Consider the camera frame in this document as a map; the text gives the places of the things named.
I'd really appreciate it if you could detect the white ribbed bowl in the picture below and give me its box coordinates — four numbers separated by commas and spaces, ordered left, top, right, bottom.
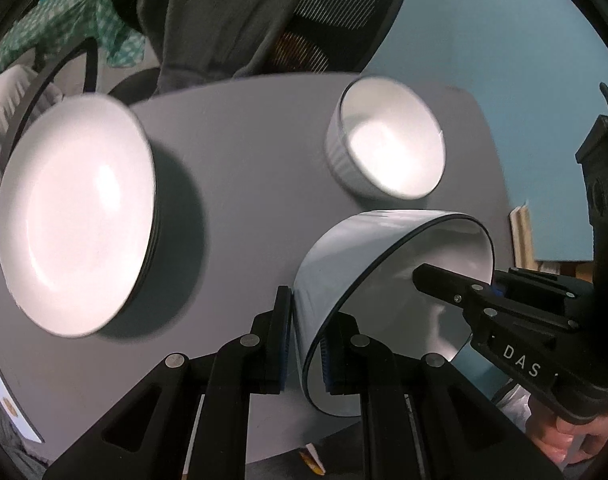
325, 76, 446, 200

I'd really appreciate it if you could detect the right hand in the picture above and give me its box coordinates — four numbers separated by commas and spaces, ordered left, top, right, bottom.
525, 396, 608, 465

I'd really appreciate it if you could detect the white plate stack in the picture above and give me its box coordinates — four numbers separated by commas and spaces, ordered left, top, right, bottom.
0, 93, 156, 338

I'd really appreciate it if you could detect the white smartphone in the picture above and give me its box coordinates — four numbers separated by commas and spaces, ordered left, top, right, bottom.
0, 371, 44, 444

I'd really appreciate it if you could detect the black mesh office chair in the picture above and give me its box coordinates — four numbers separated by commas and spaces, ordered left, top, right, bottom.
0, 0, 418, 172

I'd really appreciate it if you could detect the dark grey hoodie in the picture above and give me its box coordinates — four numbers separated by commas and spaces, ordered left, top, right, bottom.
112, 0, 300, 94

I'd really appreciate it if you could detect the white pillow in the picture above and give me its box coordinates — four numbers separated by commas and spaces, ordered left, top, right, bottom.
0, 64, 64, 136

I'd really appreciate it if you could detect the green checkered cloth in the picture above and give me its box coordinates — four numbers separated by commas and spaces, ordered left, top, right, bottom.
0, 0, 146, 74

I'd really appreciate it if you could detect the wooden board by wall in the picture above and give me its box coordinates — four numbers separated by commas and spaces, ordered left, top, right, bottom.
509, 204, 538, 271

